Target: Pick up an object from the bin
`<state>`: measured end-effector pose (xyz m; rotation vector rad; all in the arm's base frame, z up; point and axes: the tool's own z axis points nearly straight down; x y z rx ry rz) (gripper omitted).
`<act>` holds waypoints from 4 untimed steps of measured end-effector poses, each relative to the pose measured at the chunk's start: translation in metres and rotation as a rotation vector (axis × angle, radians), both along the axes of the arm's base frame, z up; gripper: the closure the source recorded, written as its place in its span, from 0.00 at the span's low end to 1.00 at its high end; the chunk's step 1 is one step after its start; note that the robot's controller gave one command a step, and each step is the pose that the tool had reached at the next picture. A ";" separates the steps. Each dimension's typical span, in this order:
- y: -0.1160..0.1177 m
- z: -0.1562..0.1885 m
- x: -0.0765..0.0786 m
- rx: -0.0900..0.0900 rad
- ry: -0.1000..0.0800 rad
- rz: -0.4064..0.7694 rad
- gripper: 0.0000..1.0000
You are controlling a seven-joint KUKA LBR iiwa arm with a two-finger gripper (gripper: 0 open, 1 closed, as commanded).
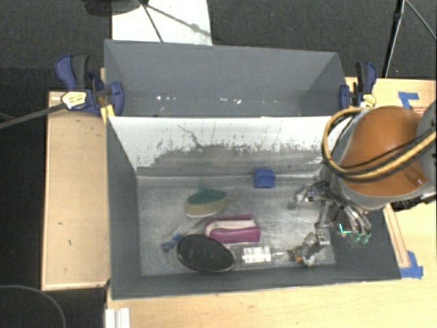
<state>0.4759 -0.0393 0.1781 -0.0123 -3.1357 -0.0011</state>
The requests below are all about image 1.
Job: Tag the clear stick with blue ends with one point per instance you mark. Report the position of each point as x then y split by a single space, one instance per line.
177 236

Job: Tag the black oval dish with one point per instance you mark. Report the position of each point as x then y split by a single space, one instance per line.
205 255

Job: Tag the grey metal bin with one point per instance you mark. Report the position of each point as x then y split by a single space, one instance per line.
211 77

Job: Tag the pale wood board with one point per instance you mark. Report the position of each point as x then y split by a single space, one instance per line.
76 190

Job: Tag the small blue block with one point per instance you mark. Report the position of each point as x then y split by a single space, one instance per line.
263 178

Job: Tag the green and yellow sponge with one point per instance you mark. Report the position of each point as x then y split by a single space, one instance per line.
205 203

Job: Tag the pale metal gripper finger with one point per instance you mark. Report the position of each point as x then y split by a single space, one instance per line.
307 194
317 243

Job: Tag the black cylinder on white bracket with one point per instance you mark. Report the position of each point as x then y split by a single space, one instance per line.
408 205

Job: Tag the clear plastic bottle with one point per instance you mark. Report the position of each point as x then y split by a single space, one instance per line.
254 255

